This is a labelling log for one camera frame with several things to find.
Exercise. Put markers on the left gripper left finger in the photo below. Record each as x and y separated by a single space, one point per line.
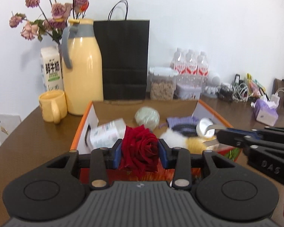
99 161

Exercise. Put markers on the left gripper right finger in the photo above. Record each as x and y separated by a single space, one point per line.
182 161

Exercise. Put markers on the red rose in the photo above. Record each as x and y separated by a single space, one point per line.
139 150

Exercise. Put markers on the small white jar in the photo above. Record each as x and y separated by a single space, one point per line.
202 128

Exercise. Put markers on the white yellow plush toy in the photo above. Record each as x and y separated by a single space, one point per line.
195 145

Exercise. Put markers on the white plastic bottle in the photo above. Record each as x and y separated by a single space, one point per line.
107 134

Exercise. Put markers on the purple tissue pack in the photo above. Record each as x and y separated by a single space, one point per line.
265 111

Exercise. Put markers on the purple knit cloth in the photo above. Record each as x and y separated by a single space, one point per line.
171 122

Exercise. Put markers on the red cardboard box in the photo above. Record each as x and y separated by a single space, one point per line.
103 112

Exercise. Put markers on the pale green shower pouf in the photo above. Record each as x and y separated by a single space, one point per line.
147 116

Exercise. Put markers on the colourful snack packets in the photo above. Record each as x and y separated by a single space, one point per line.
255 88

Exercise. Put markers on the yellow ceramic mug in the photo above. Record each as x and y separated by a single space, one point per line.
53 106

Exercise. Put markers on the clear seed container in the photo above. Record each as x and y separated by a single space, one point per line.
162 83

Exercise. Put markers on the white toy robot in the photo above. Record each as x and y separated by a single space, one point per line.
212 84

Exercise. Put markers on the water bottle right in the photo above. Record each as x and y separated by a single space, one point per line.
202 70

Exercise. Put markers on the water bottle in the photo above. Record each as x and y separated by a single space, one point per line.
178 61
202 70
191 67

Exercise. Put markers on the water bottle middle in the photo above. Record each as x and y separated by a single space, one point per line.
191 67

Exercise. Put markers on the water bottle left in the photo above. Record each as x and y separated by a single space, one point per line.
178 61

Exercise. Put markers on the yellow thermos jug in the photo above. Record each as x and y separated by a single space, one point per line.
81 65

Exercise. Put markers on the white booklet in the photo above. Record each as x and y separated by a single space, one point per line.
8 123

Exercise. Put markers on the white milk carton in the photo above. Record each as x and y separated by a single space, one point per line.
51 71

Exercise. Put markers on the black paper bag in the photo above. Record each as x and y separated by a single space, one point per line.
124 47

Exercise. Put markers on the dried pink flower bouquet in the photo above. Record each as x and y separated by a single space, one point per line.
54 17

